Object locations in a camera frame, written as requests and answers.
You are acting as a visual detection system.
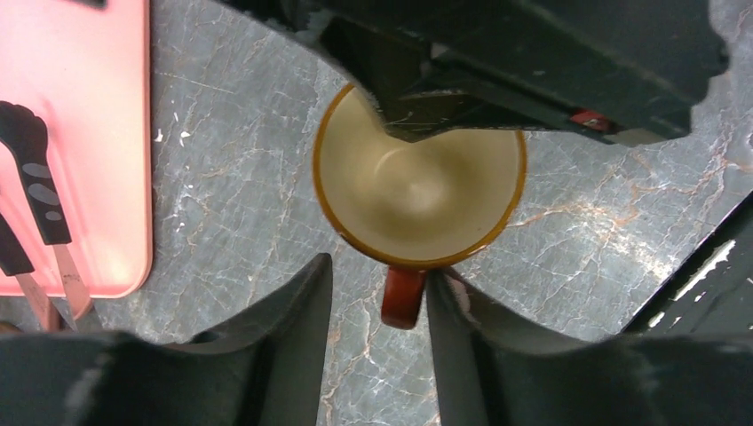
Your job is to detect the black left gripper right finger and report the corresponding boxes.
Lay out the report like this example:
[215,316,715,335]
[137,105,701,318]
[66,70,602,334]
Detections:
[425,269,587,425]

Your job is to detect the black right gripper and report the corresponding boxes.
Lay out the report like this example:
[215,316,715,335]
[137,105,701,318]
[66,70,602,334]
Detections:
[228,0,730,146]

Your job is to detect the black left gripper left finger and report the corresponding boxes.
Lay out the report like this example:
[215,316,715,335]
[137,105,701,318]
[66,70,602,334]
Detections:
[171,253,333,425]

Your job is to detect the small orange cup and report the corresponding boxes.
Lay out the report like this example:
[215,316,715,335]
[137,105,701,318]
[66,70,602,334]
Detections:
[312,84,527,329]

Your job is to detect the black metal food tongs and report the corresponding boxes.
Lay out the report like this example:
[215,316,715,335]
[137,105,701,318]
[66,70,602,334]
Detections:
[1,101,92,331]

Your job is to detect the pink serving tray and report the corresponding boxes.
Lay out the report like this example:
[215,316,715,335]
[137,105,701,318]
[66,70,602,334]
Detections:
[1,1,152,298]

